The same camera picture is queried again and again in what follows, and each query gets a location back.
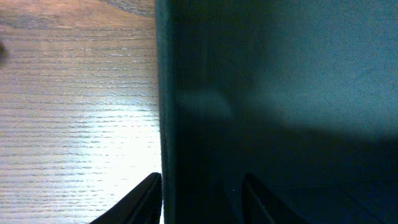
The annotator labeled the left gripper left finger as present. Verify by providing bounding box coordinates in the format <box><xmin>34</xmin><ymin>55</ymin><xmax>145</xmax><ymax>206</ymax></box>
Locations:
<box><xmin>90</xmin><ymin>172</ymin><xmax>162</xmax><ymax>224</ymax></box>

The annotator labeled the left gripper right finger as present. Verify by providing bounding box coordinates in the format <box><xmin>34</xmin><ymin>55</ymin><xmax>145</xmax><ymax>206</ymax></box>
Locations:
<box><xmin>241</xmin><ymin>174</ymin><xmax>309</xmax><ymax>224</ymax></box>

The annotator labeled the dark green box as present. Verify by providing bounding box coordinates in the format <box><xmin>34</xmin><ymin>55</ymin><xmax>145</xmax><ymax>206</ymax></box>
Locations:
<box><xmin>155</xmin><ymin>0</ymin><xmax>397</xmax><ymax>223</ymax></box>

